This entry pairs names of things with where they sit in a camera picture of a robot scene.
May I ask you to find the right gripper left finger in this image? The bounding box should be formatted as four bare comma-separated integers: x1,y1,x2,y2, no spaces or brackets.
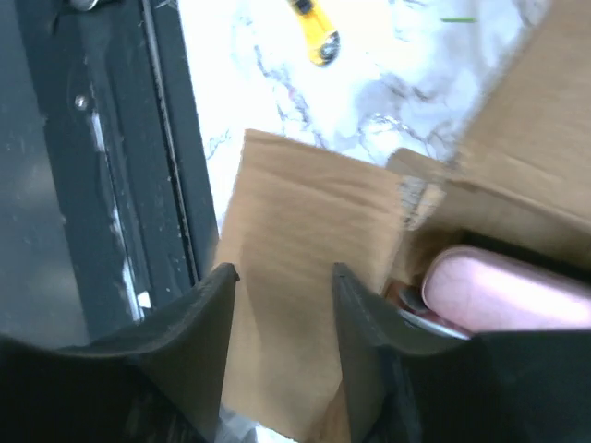
1,263,238,442

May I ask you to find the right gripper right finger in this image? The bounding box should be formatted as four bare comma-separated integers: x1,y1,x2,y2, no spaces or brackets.
332,263,590,443

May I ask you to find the brown cardboard express box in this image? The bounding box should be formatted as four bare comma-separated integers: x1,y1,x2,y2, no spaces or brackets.
216,1,590,442

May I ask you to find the yellow utility knife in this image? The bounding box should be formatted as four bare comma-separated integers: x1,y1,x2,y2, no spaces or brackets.
288,0,341,67

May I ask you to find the pink rounded item in box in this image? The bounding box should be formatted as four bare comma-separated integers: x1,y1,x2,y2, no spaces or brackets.
396,245,591,341

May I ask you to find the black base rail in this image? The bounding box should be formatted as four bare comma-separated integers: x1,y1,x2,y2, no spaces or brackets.
1,1,217,347

